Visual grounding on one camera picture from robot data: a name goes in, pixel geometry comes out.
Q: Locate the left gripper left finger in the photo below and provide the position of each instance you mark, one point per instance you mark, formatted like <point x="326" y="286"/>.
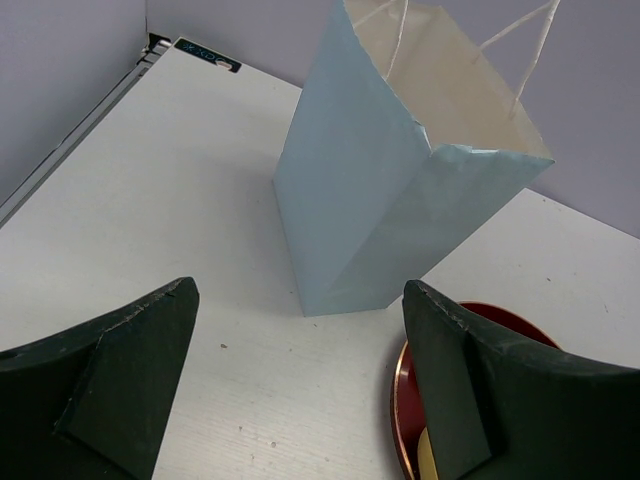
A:
<point x="93" y="401"/>

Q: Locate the dark red round plate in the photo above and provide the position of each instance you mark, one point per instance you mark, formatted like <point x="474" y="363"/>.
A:
<point x="406" y="412"/>

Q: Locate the light blue paper bag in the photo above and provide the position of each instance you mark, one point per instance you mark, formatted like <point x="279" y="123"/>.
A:
<point x="405" y="140"/>

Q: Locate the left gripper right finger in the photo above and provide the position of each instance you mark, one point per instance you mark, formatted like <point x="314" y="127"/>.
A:
<point x="499" y="405"/>

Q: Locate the small glazed donut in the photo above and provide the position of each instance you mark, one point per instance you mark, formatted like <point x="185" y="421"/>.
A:
<point x="426" y="462"/>

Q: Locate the left blue table label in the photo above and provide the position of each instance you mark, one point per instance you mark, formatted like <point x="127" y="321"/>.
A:
<point x="207" y="55"/>

